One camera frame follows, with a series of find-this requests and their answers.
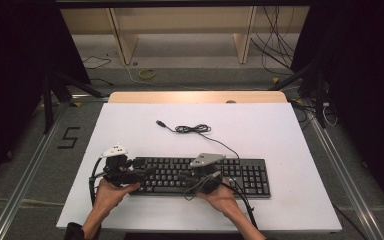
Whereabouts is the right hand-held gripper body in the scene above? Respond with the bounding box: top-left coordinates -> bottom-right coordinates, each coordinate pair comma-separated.
189,152 -> 227,195

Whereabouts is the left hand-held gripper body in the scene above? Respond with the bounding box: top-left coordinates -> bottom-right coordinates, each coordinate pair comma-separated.
101,144 -> 145,188

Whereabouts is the black keyboard cable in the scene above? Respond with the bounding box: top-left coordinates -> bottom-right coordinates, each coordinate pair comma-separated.
155,119 -> 241,160

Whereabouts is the black computer keyboard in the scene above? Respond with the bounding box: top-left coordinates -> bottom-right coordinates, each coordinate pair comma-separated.
129,156 -> 272,200

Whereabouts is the person's left hand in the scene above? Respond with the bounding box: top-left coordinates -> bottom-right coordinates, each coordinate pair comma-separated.
92,177 -> 141,215

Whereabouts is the person's right hand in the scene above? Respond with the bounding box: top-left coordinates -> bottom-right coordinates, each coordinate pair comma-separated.
195,177 -> 242,218

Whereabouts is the light wooden table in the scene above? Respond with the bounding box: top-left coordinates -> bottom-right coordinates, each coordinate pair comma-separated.
108,91 -> 288,105

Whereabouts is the person's dark sleeve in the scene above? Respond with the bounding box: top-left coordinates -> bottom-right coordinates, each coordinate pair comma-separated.
63,221 -> 103,240

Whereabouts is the yellow tape roll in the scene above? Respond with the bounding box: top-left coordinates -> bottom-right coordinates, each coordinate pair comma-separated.
138,67 -> 157,81

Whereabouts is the black tripod stand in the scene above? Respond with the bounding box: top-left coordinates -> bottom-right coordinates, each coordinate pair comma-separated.
40,71 -> 105,135
269,59 -> 328,130

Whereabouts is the light wooden shelf unit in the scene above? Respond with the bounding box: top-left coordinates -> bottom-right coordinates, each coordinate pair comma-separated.
59,6 -> 311,66

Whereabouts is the black curtain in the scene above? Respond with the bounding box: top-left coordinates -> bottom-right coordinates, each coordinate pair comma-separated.
0,0 -> 92,195
290,0 -> 384,214

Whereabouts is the black overhead bar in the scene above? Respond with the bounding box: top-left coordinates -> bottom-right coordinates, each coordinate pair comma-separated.
54,0 -> 314,10

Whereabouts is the left hand-held gripper cable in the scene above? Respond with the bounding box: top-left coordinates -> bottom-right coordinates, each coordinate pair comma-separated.
87,155 -> 110,206

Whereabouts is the hand-held gripper cable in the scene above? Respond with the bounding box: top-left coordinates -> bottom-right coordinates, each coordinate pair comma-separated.
87,155 -> 110,206
182,170 -> 258,230

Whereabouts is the right hand-held gripper cable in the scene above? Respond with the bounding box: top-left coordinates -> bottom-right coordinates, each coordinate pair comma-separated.
182,170 -> 258,230

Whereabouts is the white floor cable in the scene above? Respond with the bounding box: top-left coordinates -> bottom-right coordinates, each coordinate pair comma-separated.
122,62 -> 272,92

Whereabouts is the metal floor rail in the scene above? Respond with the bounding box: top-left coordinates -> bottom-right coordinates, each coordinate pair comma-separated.
0,103 -> 72,240
303,105 -> 384,240

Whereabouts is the beige floor cable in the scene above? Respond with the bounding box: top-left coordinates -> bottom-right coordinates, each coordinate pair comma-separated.
0,198 -> 65,207

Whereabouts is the tangle of cables by stand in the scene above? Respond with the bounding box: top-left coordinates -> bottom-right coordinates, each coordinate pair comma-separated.
290,97 -> 340,128

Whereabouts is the thin black floor cable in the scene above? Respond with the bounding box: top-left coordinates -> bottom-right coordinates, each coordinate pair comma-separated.
81,55 -> 113,71

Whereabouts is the bundle of black floor cables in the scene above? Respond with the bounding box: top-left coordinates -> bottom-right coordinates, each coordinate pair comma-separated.
249,6 -> 297,77

